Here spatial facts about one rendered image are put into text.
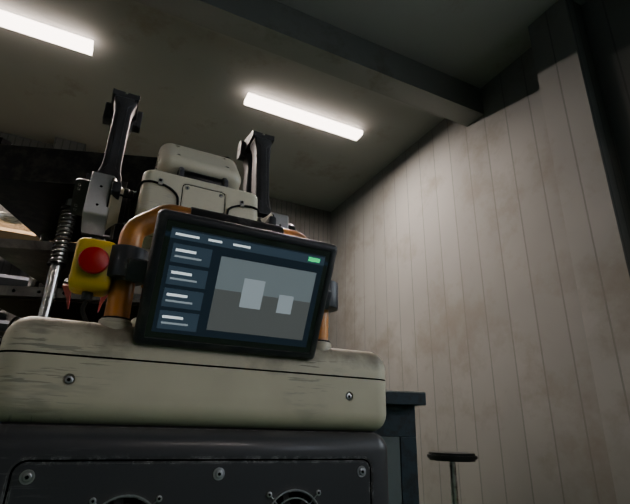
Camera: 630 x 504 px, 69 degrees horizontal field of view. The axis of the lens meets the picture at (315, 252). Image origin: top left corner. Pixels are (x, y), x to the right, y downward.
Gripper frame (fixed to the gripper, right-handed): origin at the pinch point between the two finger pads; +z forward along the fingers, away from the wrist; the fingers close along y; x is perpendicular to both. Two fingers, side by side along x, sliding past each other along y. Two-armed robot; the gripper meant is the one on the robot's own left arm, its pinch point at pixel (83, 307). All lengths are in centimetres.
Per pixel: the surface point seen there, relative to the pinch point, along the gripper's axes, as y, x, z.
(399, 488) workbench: -91, 42, 31
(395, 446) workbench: -90, 37, 21
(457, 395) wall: -273, -130, 70
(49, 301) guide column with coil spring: 18, -97, 25
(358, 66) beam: -148, -182, -162
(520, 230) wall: -273, -110, -67
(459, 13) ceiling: -201, -146, -210
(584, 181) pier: -255, -54, -99
